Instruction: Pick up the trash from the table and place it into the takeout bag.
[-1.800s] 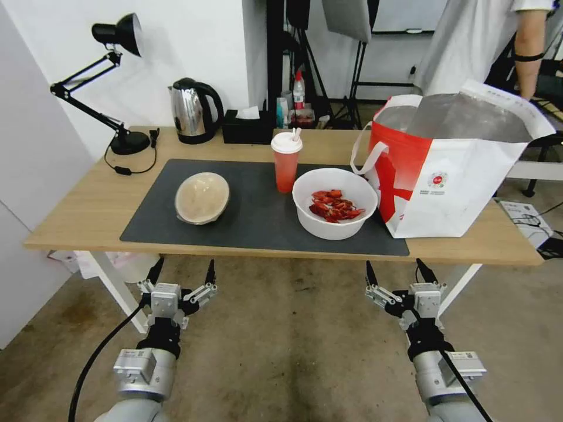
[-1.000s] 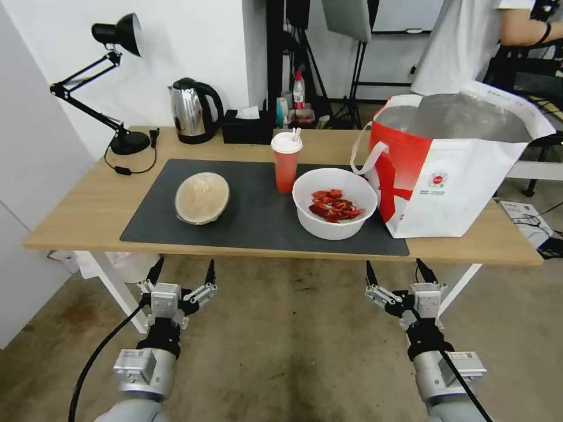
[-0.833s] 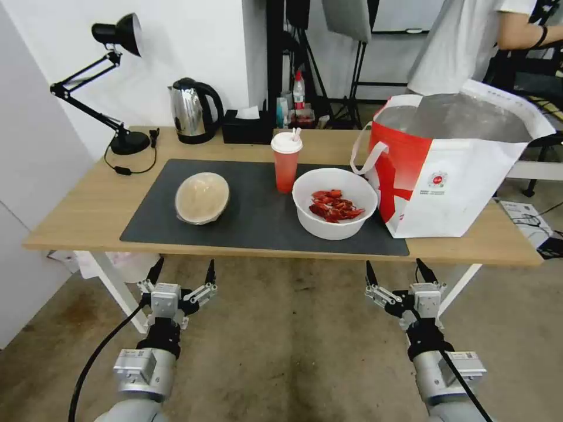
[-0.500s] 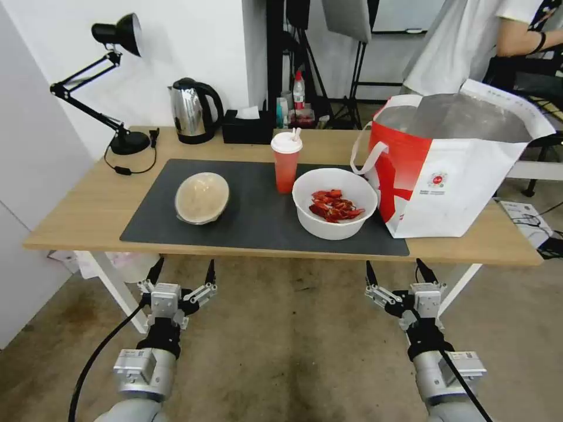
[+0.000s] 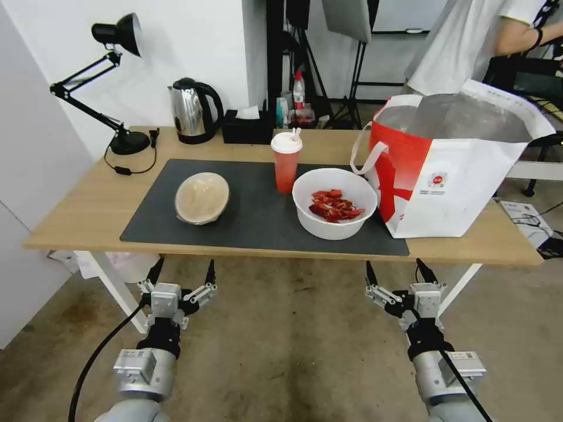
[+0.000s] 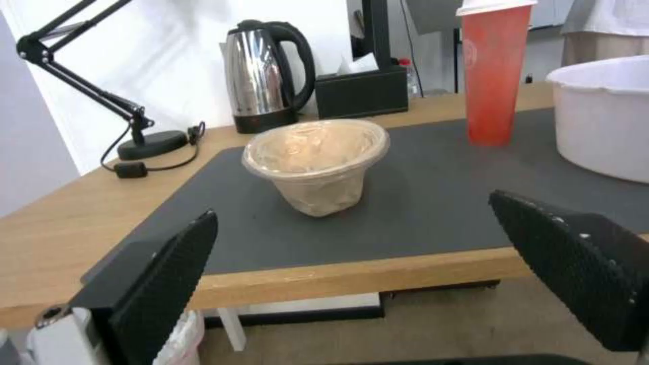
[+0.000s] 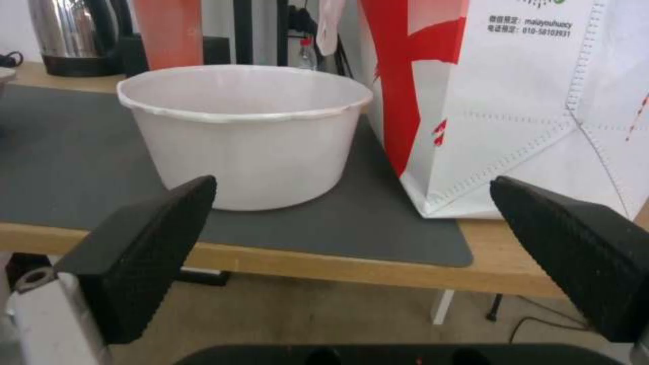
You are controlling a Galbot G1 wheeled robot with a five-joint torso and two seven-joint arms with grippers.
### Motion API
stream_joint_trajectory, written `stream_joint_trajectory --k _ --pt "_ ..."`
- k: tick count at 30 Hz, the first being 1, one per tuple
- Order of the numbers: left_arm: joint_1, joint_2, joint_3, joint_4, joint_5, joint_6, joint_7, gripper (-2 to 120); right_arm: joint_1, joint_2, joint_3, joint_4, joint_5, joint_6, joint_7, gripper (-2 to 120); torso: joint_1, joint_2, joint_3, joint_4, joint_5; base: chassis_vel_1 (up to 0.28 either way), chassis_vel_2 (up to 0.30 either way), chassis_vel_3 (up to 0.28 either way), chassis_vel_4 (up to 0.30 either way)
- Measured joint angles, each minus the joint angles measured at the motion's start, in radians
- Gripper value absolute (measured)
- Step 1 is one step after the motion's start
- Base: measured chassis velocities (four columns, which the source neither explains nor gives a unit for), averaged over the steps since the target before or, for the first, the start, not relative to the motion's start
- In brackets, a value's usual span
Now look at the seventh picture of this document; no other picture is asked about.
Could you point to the black kettle base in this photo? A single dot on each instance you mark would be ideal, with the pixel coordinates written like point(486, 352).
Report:
point(76, 66)

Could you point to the white table leg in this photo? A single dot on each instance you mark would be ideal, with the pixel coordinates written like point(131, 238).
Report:
point(443, 306)

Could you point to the white plastic takeout bowl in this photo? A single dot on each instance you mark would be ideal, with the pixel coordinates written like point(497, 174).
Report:
point(243, 137)

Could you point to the clear plastic water bottle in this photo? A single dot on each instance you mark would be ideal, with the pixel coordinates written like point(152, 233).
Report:
point(306, 53)

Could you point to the white red takeout bag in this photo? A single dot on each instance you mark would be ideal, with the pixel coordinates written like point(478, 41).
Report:
point(512, 102)

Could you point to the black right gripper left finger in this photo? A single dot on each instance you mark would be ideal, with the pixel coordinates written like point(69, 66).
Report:
point(137, 266)

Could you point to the grey desk mat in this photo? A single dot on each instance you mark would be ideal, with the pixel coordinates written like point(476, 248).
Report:
point(314, 213)

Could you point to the stainless steel electric kettle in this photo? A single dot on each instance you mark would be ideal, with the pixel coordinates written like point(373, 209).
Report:
point(76, 34)

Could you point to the pink orange tall cup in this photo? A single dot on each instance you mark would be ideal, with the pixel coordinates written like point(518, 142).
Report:
point(172, 34)

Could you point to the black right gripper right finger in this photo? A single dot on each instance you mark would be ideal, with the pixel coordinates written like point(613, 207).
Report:
point(593, 262)

